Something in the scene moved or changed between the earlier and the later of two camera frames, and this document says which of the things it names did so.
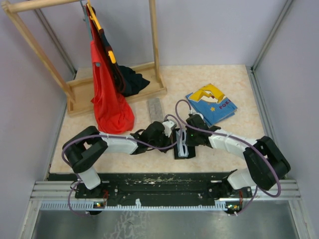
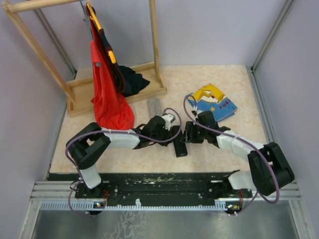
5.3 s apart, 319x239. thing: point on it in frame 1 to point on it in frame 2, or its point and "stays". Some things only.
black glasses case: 191,149 to 179,146
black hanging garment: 129,81 stays
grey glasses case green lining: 155,110 stays
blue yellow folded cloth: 211,103 stays
